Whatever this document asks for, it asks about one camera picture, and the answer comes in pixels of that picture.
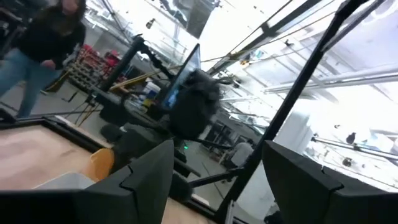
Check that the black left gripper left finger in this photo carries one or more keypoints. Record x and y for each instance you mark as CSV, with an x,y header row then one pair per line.
x,y
146,186

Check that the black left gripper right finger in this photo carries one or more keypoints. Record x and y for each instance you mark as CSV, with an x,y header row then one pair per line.
x,y
298,193

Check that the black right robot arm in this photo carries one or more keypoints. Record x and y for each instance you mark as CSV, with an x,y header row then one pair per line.
x,y
192,105

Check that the yellow plastic object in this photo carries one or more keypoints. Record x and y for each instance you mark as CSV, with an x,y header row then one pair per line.
x,y
102,163

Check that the seated person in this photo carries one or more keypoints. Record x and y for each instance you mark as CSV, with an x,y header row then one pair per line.
x,y
242,152

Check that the black desk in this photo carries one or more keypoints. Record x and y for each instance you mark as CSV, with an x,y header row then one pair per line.
x,y
124,105

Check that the computer monitor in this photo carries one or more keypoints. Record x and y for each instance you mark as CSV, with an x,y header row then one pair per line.
x,y
183,74

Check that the white ceiling pipe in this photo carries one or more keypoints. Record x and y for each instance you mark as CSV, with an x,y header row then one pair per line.
x,y
342,79

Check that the black stand pole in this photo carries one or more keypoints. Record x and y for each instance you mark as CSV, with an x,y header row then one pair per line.
x,y
124,62

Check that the red storage rack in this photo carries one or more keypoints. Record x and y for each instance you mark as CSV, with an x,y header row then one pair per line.
x,y
90,65

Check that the dark hanging ceiling panel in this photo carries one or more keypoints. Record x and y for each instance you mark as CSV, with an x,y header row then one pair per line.
x,y
199,15

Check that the standing person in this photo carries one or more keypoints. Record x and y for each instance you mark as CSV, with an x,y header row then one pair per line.
x,y
46,37

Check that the black frame cross brace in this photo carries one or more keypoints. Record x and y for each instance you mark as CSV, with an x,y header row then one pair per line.
x,y
214,178

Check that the black frame post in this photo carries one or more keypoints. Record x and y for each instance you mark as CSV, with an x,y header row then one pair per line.
x,y
292,96

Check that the black table edge frame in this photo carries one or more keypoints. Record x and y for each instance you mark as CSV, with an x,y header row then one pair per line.
x,y
62,126

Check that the black overhead frame beam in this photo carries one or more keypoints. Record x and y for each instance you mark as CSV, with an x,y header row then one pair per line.
x,y
267,29

